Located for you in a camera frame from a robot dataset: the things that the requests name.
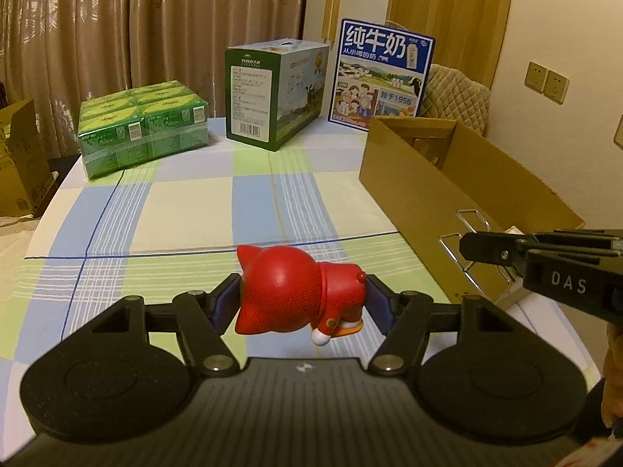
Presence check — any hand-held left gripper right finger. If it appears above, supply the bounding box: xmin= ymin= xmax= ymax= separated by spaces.
xmin=366 ymin=273 xmax=519 ymax=377

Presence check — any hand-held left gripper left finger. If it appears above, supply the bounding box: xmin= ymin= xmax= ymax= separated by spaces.
xmin=92 ymin=272 xmax=243 ymax=377

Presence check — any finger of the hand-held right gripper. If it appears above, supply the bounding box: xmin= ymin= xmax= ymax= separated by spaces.
xmin=460 ymin=231 xmax=536 ymax=276
xmin=534 ymin=228 xmax=623 ymax=255

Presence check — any red toy figure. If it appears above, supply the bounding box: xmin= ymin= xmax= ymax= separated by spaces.
xmin=234 ymin=244 xmax=367 ymax=346

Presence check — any person's right hand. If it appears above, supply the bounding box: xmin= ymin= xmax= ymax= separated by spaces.
xmin=600 ymin=322 xmax=623 ymax=426

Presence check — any checked tablecloth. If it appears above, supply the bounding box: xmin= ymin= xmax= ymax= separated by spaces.
xmin=0 ymin=117 xmax=599 ymax=385

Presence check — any quilted beige chair cover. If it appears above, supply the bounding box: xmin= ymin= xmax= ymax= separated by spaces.
xmin=419 ymin=64 xmax=491 ymax=136

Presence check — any green pack of drink cartons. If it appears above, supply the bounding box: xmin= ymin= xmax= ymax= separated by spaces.
xmin=78 ymin=79 xmax=210 ymax=183

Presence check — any blue milk carton box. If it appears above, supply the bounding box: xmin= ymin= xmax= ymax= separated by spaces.
xmin=328 ymin=18 xmax=435 ymax=132

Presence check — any green and white carton box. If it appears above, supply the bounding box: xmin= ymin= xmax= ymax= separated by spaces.
xmin=225 ymin=36 xmax=331 ymax=151

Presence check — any cream embroidered cloth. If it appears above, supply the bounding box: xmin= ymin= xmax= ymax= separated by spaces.
xmin=0 ymin=214 xmax=40 ymax=278

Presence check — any yellow curtain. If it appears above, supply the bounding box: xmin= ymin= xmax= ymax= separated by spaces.
xmin=389 ymin=0 xmax=517 ymax=83

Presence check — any printed brown cardboard box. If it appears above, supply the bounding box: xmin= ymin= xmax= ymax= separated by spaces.
xmin=0 ymin=98 xmax=53 ymax=217

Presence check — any brown patterned curtain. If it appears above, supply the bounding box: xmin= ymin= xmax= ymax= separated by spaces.
xmin=0 ymin=0 xmax=312 ymax=159

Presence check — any beige wall socket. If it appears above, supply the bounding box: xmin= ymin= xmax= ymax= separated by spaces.
xmin=524 ymin=61 xmax=548 ymax=93
xmin=542 ymin=69 xmax=570 ymax=104

